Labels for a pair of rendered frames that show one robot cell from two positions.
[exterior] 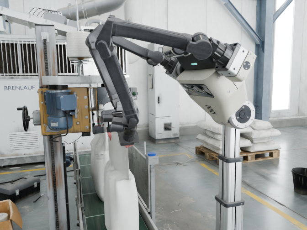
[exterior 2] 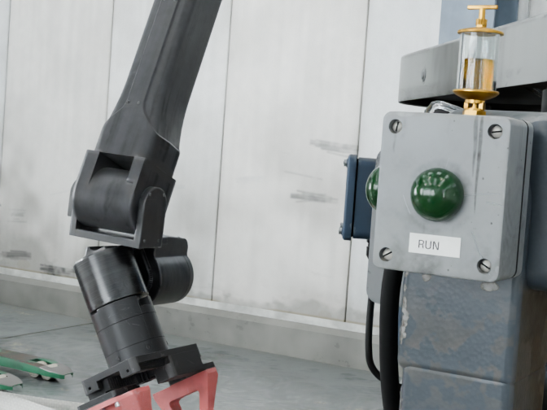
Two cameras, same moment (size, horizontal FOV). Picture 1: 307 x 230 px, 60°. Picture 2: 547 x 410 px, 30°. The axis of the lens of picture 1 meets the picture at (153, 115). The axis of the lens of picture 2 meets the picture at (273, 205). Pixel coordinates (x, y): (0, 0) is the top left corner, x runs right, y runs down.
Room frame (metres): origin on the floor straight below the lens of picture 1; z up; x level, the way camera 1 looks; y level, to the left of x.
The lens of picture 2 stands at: (2.33, -0.32, 1.30)
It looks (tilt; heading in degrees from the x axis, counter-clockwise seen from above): 3 degrees down; 137
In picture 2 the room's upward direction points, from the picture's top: 4 degrees clockwise
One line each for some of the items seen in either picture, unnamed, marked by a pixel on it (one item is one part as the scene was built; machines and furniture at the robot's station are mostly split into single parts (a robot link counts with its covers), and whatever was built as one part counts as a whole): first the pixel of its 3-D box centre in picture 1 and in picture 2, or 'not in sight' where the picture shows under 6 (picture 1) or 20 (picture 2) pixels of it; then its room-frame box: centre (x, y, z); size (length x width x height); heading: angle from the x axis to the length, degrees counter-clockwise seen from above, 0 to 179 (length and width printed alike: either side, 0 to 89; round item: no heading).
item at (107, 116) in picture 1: (111, 111); (137, 244); (1.53, 0.24, 1.20); 0.11 x 0.09 x 0.12; 110
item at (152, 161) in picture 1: (151, 159); not in sight; (1.88, 0.02, 0.81); 0.08 x 0.08 x 0.06; 18
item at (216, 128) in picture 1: (230, 128); not in sight; (4.33, -1.27, 0.56); 0.66 x 0.42 x 0.15; 108
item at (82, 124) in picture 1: (65, 109); not in sight; (1.90, 0.64, 1.18); 0.34 x 0.25 x 0.31; 108
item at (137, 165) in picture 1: (134, 165); not in sight; (2.55, 0.20, 0.53); 1.05 x 0.02 x 0.41; 18
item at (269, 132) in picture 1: (258, 132); not in sight; (4.54, -1.83, 0.44); 0.68 x 0.44 x 0.15; 108
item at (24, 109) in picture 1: (25, 118); not in sight; (1.80, 0.88, 1.13); 0.18 x 0.11 x 0.18; 18
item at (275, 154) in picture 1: (235, 151); not in sight; (4.63, -1.47, 0.07); 1.20 x 0.82 x 0.14; 110
